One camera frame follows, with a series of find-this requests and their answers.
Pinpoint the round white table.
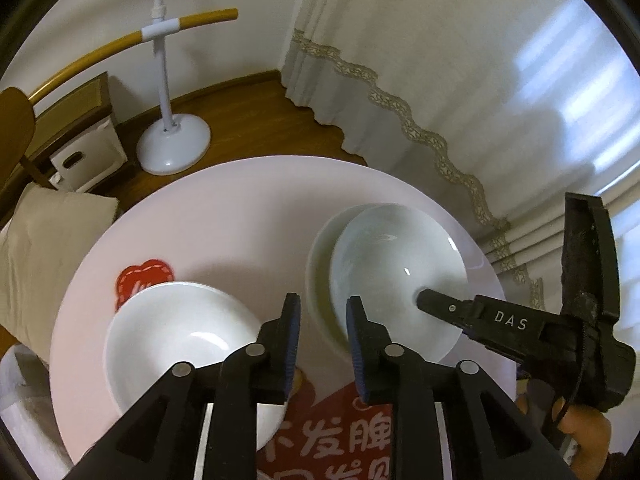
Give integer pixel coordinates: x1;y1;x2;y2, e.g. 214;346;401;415
50;156;502;479

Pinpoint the low wooden white cabinet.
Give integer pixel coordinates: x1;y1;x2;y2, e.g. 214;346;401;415
26;73;128;192

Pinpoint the beige cushion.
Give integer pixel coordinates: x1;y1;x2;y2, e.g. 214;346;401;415
1;183;118;362

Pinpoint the white bowl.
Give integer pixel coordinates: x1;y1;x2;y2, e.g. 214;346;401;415
102;280;289;453
305;203;375;339
329;204;469;363

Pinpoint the lower wooden ballet bar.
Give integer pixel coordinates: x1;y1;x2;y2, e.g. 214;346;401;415
28;8;239;106

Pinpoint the left beige curtain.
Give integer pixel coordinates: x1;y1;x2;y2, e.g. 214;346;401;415
282;0;639;313

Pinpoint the white bar stand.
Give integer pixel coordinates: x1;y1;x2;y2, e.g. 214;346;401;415
137;0;210;176

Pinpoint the brown wooden chair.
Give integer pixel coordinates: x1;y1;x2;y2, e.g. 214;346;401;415
0;87;53;188

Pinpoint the person's right hand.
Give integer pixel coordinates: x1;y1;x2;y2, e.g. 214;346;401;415
514;393;614;480

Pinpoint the white bed cover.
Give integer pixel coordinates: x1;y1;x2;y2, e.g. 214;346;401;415
1;344;73;479

